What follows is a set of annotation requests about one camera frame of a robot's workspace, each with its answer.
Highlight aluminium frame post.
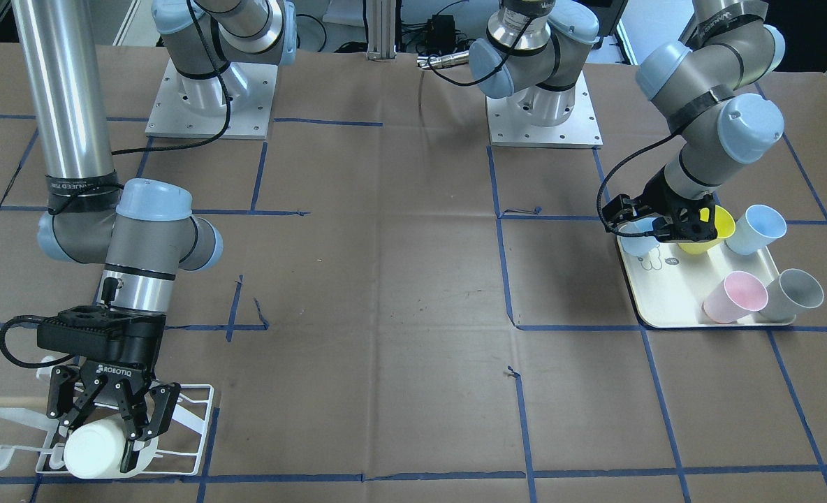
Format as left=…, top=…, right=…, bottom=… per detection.
left=363, top=0, right=400, bottom=61

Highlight pink plastic cup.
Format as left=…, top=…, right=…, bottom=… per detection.
left=702, top=270, right=769, bottom=323

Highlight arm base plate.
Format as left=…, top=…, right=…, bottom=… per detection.
left=486, top=74, right=603, bottom=149
left=145, top=61, right=277, bottom=140

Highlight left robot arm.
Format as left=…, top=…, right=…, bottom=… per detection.
left=468, top=1, right=785, bottom=242

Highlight yellow plastic cup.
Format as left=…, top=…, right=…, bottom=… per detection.
left=678, top=205, right=735, bottom=255

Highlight white wire cup rack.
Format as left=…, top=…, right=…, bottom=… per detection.
left=0, top=360, right=214, bottom=477

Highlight white plastic cup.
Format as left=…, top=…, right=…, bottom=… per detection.
left=64, top=415, right=159, bottom=479

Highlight black braided cable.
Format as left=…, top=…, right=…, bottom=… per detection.
left=110, top=0, right=233, bottom=156

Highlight cream bunny tray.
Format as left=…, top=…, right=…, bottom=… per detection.
left=617, top=238, right=780, bottom=329

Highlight black power adapter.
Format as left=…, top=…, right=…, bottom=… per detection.
left=424, top=14, right=456, bottom=55

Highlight grey plastic cup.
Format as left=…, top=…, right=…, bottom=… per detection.
left=759, top=268, right=825, bottom=322

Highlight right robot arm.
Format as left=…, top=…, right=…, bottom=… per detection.
left=0, top=1, right=224, bottom=479

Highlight light blue cup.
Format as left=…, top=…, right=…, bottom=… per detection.
left=724, top=204, right=787, bottom=256
left=619, top=217, right=660, bottom=257

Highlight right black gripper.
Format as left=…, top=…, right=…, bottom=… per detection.
left=37, top=305, right=181, bottom=472

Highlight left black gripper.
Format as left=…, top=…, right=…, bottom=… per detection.
left=601, top=171, right=717, bottom=243

